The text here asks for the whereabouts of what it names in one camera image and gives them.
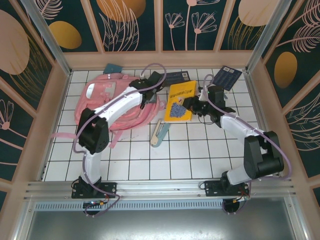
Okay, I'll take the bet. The aluminium side rail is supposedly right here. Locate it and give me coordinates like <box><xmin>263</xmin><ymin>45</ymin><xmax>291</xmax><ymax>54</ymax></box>
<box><xmin>243</xmin><ymin>69</ymin><xmax>285</xmax><ymax>177</ymax></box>

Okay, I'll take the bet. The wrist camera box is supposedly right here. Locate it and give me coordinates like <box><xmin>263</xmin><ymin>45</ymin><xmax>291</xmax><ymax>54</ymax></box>
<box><xmin>148</xmin><ymin>71</ymin><xmax>165</xmax><ymax>87</ymax></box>
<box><xmin>207</xmin><ymin>85</ymin><xmax>227</xmax><ymax>104</ymax></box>

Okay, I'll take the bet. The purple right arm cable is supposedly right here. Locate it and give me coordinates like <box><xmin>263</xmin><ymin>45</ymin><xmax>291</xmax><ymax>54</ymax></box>
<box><xmin>202</xmin><ymin>73</ymin><xmax>293</xmax><ymax>216</ymax></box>

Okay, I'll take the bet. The yellow book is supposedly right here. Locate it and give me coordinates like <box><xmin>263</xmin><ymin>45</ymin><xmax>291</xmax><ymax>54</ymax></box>
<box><xmin>163</xmin><ymin>79</ymin><xmax>198</xmax><ymax>123</ymax></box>

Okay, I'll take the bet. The small controller board with wires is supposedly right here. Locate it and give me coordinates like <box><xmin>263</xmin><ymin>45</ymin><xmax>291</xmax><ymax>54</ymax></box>
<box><xmin>231</xmin><ymin>194</ymin><xmax>251</xmax><ymax>204</ymax></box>
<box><xmin>82</xmin><ymin>199</ymin><xmax>107</xmax><ymax>209</ymax></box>

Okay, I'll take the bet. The dark floral wall panel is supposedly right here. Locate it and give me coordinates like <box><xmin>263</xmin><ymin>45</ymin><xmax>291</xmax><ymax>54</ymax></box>
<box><xmin>261</xmin><ymin>0</ymin><xmax>320</xmax><ymax>108</ymax></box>
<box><xmin>162</xmin><ymin>0</ymin><xmax>218</xmax><ymax>52</ymax></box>
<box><xmin>0</xmin><ymin>2</ymin><xmax>55</xmax><ymax>112</ymax></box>
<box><xmin>284</xmin><ymin>94</ymin><xmax>320</xmax><ymax>179</ymax></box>
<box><xmin>89</xmin><ymin>0</ymin><xmax>157</xmax><ymax>53</ymax></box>
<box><xmin>0</xmin><ymin>86</ymin><xmax>35</xmax><ymax>181</ymax></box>
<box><xmin>219</xmin><ymin>0</ymin><xmax>271</xmax><ymax>52</ymax></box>
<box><xmin>37</xmin><ymin>0</ymin><xmax>100</xmax><ymax>53</ymax></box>

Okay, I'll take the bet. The aluminium corner post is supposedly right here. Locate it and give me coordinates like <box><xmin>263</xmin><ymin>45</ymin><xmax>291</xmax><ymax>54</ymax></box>
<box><xmin>244</xmin><ymin>0</ymin><xmax>292</xmax><ymax>73</ymax></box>
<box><xmin>19</xmin><ymin>0</ymin><xmax>73</xmax><ymax>77</ymax></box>

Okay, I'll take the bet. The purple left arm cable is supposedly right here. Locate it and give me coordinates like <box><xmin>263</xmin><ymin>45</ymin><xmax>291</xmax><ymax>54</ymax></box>
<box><xmin>51</xmin><ymin>62</ymin><xmax>167</xmax><ymax>218</ymax></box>

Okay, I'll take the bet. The pink backpack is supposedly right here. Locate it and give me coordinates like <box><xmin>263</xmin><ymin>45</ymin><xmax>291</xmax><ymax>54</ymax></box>
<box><xmin>51</xmin><ymin>73</ymin><xmax>167</xmax><ymax>149</ymax></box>

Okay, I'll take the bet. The perforated metal cable tray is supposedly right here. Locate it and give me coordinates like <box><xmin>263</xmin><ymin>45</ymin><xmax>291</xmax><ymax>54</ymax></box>
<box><xmin>33</xmin><ymin>201</ymin><xmax>292</xmax><ymax>212</ymax></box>

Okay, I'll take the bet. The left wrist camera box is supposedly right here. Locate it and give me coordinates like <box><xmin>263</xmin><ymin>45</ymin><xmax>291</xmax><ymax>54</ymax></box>
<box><xmin>148</xmin><ymin>71</ymin><xmax>165</xmax><ymax>87</ymax></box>

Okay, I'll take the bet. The teal and beige stapler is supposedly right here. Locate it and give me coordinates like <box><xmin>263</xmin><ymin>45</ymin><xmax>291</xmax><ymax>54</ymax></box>
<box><xmin>149</xmin><ymin>119</ymin><xmax>171</xmax><ymax>148</ymax></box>

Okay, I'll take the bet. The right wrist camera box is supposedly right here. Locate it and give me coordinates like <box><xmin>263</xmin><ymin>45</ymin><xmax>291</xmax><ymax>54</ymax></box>
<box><xmin>207</xmin><ymin>85</ymin><xmax>227</xmax><ymax>104</ymax></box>

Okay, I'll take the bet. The aluminium front rail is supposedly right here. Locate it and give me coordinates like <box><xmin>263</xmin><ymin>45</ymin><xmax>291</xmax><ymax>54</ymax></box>
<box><xmin>23</xmin><ymin>177</ymin><xmax>297</xmax><ymax>201</ymax></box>

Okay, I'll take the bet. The grey metal panel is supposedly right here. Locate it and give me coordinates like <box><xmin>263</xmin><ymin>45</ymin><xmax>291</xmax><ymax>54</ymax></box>
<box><xmin>14</xmin><ymin>209</ymin><xmax>308</xmax><ymax>240</ymax></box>

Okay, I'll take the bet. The thin dark blue barcode book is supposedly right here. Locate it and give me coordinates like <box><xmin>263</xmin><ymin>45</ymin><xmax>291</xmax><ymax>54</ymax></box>
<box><xmin>159</xmin><ymin>70</ymin><xmax>190</xmax><ymax>88</ymax></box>

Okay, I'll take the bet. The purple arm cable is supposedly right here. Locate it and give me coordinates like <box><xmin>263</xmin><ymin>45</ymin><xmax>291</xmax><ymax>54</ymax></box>
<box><xmin>202</xmin><ymin>73</ymin><xmax>293</xmax><ymax>216</ymax></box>
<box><xmin>51</xmin><ymin>62</ymin><xmax>167</xmax><ymax>218</ymax></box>

